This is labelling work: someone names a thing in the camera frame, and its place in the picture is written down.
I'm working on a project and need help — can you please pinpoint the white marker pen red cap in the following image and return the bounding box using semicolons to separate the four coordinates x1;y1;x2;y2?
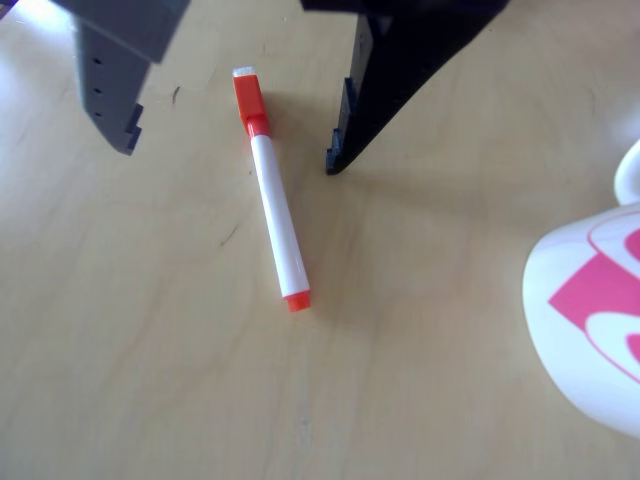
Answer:
231;65;312;314

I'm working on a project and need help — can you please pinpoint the white mug pink logo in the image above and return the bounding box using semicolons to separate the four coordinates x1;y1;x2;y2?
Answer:
521;139;640;440

